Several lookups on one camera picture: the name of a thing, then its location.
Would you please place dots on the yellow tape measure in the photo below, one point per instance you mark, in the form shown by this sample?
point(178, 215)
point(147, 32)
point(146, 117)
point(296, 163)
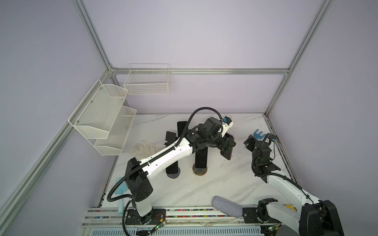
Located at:
point(291, 207)

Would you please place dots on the blue rake yellow handle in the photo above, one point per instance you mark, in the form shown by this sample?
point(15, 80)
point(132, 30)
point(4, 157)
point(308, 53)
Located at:
point(258, 134)

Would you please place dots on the white mesh shelf lower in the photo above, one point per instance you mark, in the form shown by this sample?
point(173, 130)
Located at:
point(116, 140)

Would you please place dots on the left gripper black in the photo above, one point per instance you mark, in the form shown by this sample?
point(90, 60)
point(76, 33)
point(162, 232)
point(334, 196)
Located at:
point(227, 142)

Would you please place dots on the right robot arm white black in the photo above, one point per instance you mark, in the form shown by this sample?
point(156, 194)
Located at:
point(306, 214)

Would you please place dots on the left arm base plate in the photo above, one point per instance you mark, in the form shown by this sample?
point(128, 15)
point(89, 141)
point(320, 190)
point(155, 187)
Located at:
point(153, 218)

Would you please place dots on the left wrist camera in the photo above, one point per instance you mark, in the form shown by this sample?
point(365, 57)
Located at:
point(227, 123)

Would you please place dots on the white mesh shelf upper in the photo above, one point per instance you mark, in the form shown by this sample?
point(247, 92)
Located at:
point(96, 114)

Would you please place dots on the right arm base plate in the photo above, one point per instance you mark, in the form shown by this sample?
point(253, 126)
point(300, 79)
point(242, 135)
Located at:
point(254, 215)

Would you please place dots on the white work glove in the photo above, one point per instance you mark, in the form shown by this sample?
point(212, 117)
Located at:
point(143, 150)

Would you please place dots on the white wire basket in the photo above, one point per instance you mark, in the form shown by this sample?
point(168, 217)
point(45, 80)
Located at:
point(148, 79)

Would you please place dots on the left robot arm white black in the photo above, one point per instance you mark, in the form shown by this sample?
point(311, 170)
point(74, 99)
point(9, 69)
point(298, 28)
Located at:
point(135, 184)

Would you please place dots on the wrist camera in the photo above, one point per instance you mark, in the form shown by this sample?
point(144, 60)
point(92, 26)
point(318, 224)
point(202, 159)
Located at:
point(269, 138)
point(227, 123)

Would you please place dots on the grey stand front left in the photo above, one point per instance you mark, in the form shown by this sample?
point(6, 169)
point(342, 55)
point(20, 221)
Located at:
point(174, 175)

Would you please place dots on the grey oval pouch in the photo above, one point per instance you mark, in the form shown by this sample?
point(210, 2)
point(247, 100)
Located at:
point(227, 207)

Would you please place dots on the white mesh shelf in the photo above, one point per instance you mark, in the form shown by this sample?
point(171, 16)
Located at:
point(96, 114)
point(116, 140)

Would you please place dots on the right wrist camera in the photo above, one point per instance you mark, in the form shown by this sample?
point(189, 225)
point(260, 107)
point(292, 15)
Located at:
point(269, 138)

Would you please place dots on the black phone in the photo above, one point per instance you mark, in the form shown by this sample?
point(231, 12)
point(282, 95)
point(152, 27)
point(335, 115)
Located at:
point(172, 169)
point(227, 153)
point(201, 157)
point(180, 127)

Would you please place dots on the aluminium front rail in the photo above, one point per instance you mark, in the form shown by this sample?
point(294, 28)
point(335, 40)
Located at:
point(205, 216)

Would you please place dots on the light blue trowel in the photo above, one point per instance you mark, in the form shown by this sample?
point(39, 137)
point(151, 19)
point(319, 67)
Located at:
point(120, 191)

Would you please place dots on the brown base stand front right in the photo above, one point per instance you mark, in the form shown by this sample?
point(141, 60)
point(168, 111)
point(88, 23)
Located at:
point(199, 171)

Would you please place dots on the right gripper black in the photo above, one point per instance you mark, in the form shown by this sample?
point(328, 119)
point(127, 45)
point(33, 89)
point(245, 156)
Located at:
point(251, 142)

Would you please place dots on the black stand back left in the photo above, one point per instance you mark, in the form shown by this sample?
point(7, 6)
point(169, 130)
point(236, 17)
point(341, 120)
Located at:
point(170, 139)

